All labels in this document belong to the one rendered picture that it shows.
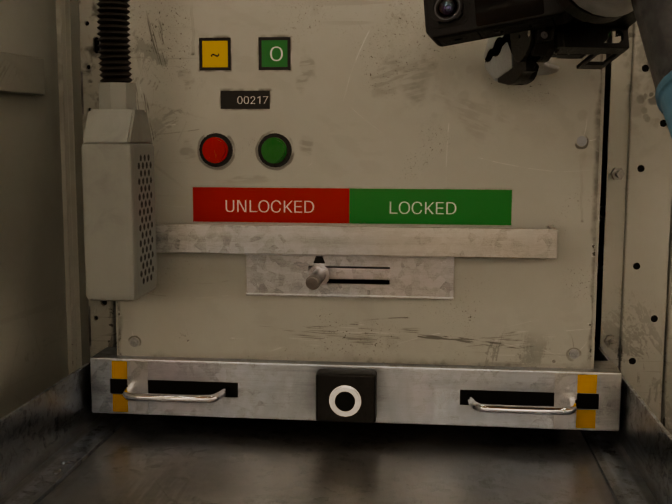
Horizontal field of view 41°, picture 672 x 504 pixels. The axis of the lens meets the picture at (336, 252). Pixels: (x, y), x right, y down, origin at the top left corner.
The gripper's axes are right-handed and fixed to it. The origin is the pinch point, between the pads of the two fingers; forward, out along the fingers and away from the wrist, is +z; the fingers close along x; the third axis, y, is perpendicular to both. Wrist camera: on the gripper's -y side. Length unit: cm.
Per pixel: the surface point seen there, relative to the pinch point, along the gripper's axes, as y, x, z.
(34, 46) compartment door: -45, 9, 22
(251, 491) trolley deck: -23.3, -38.7, 1.7
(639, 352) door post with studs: 22.3, -27.7, 17.9
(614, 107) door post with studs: 18.7, -0.6, 12.1
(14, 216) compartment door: -47, -10, 22
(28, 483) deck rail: -43, -37, 5
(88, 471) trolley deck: -38, -37, 8
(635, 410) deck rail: 12.5, -33.2, 0.7
